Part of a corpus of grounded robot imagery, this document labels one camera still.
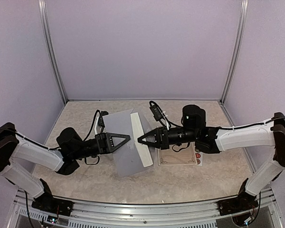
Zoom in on beige lined letter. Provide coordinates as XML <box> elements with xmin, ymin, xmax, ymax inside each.
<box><xmin>130</xmin><ymin>112</ymin><xmax>153</xmax><ymax>167</ymax></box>
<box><xmin>158</xmin><ymin>143</ymin><xmax>198</xmax><ymax>166</ymax></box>

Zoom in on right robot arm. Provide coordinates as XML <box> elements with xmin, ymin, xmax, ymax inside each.
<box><xmin>137</xmin><ymin>104</ymin><xmax>285</xmax><ymax>211</ymax></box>

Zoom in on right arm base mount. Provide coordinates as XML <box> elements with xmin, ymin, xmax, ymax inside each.
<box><xmin>217</xmin><ymin>179</ymin><xmax>259</xmax><ymax>216</ymax></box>

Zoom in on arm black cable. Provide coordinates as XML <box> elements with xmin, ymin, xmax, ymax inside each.
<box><xmin>0</xmin><ymin>128</ymin><xmax>62</xmax><ymax>152</ymax></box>
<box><xmin>218</xmin><ymin>116</ymin><xmax>285</xmax><ymax>131</ymax></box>

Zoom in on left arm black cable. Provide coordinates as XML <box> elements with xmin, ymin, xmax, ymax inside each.
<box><xmin>0</xmin><ymin>128</ymin><xmax>62</xmax><ymax>152</ymax></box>

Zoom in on aluminium frame post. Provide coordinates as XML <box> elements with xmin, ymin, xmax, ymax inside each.
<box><xmin>220</xmin><ymin>0</ymin><xmax>249</xmax><ymax>106</ymax></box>
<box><xmin>38</xmin><ymin>0</ymin><xmax>68</xmax><ymax>105</ymax></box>

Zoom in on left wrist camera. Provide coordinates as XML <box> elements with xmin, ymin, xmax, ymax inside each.
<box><xmin>94</xmin><ymin>111</ymin><xmax>109</xmax><ymax>134</ymax></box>

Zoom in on left aluminium frame post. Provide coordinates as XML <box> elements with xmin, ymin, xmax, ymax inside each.
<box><xmin>38</xmin><ymin>0</ymin><xmax>68</xmax><ymax>105</ymax></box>

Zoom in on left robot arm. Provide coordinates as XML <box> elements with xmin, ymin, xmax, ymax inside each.
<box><xmin>0</xmin><ymin>123</ymin><xmax>131</xmax><ymax>211</ymax></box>

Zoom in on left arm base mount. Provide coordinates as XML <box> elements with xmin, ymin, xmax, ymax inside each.
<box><xmin>32</xmin><ymin>179</ymin><xmax>74</xmax><ymax>217</ymax></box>

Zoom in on front aluminium rail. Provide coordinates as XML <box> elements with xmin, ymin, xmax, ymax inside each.
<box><xmin>7</xmin><ymin>189</ymin><xmax>283</xmax><ymax>228</ymax></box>

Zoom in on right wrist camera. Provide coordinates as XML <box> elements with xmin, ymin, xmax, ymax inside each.
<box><xmin>149</xmin><ymin>100</ymin><xmax>170</xmax><ymax>130</ymax></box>

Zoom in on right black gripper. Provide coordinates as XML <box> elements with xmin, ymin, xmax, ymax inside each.
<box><xmin>137</xmin><ymin>126</ymin><xmax>198</xmax><ymax>150</ymax></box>

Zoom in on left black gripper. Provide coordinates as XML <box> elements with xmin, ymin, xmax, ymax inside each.
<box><xmin>72</xmin><ymin>133</ymin><xmax>131</xmax><ymax>160</ymax></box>

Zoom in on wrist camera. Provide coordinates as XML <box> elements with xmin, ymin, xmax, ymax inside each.
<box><xmin>149</xmin><ymin>100</ymin><xmax>170</xmax><ymax>130</ymax></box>
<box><xmin>94</xmin><ymin>111</ymin><xmax>109</xmax><ymax>134</ymax></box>

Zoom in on white sticker sheet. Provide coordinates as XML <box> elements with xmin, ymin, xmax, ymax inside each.
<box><xmin>195</xmin><ymin>149</ymin><xmax>203</xmax><ymax>166</ymax></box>

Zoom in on grey paper envelope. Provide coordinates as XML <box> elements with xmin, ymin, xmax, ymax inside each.
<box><xmin>104</xmin><ymin>108</ymin><xmax>156</xmax><ymax>178</ymax></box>

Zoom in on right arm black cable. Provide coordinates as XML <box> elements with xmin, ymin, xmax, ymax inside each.
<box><xmin>218</xmin><ymin>116</ymin><xmax>285</xmax><ymax>131</ymax></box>

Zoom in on right aluminium frame post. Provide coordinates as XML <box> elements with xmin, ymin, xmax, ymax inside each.
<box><xmin>220</xmin><ymin>0</ymin><xmax>249</xmax><ymax>106</ymax></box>

